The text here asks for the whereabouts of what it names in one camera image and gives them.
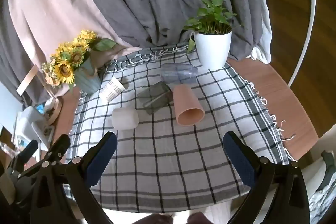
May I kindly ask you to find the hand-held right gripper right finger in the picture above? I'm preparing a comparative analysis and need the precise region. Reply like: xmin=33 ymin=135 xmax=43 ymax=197
xmin=223 ymin=131 xmax=311 ymax=224

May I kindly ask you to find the round wooden stand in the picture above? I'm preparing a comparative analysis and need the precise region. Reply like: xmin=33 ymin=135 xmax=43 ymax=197
xmin=43 ymin=98 xmax=63 ymax=126

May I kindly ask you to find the white plastic box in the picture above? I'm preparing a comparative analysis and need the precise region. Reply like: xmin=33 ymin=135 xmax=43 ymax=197
xmin=16 ymin=106 xmax=55 ymax=146

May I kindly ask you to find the white plant pot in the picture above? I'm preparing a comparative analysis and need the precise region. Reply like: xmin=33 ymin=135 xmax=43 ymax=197
xmin=194 ymin=30 xmax=232 ymax=69

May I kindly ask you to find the pink cup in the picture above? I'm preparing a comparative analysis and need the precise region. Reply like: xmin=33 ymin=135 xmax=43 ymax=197
xmin=172 ymin=84 xmax=205 ymax=126

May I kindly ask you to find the checked fringed cloth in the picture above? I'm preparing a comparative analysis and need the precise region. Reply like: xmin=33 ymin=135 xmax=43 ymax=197
xmin=63 ymin=43 xmax=297 ymax=214

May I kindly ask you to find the dark cloth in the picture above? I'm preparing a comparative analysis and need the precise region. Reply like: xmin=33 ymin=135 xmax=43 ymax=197
xmin=321 ymin=150 xmax=336 ymax=193

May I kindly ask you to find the white curtain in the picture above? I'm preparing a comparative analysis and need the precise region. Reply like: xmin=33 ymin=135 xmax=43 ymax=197
xmin=234 ymin=0 xmax=272 ymax=64

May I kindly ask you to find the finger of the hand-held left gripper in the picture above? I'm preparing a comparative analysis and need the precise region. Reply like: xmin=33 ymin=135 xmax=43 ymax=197
xmin=44 ymin=134 xmax=71 ymax=165
xmin=10 ymin=140 xmax=39 ymax=174

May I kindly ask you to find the sunflower bouquet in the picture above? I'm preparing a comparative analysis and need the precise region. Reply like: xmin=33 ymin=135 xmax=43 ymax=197
xmin=42 ymin=30 xmax=117 ymax=94

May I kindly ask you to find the pale wooden strip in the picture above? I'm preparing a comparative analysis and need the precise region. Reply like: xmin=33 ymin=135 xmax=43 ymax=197
xmin=16 ymin=65 xmax=38 ymax=95

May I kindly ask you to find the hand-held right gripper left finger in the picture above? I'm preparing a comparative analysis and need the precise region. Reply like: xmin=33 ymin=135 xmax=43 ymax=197
xmin=31 ymin=132 xmax=118 ymax=224

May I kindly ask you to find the white dotted cup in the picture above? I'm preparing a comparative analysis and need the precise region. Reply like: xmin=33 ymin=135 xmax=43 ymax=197
xmin=99 ymin=76 xmax=125 ymax=103

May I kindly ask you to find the blue-green ribbed vase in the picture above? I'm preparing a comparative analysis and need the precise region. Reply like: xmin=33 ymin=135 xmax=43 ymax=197
xmin=75 ymin=57 xmax=102 ymax=95

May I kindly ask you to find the white curved tube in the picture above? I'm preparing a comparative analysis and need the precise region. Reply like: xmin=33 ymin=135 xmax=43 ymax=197
xmin=287 ymin=0 xmax=316 ymax=86

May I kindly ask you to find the pink curtain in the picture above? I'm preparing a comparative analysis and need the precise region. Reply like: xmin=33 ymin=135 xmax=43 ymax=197
xmin=7 ymin=0 xmax=142 ymax=98

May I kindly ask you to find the green leafy plant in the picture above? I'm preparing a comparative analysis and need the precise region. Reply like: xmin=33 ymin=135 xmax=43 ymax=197
xmin=182 ymin=0 xmax=243 ymax=53

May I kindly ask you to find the grey translucent cup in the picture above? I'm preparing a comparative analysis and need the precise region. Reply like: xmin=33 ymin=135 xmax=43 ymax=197
xmin=138 ymin=81 xmax=173 ymax=115

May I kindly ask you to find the clear plastic cup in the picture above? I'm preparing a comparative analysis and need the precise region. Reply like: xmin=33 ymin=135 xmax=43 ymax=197
xmin=160 ymin=63 xmax=198 ymax=83

